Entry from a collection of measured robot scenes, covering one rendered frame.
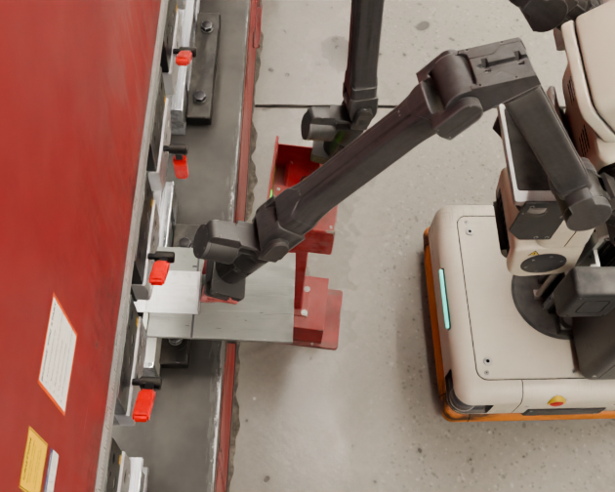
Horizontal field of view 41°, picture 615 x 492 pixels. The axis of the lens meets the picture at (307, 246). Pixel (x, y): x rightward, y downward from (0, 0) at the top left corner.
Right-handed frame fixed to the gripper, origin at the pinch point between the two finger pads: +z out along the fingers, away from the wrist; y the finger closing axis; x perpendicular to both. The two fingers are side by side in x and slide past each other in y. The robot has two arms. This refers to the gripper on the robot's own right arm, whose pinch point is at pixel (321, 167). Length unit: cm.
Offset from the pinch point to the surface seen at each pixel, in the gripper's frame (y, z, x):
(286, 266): 10.0, -18.2, 35.2
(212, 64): 29.3, -2.9, -17.3
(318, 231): -1.5, 2.3, 15.3
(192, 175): 28.7, -0.1, 10.4
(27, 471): 46, -81, 89
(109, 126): 46, -71, 48
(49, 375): 46, -80, 80
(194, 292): 26, -14, 43
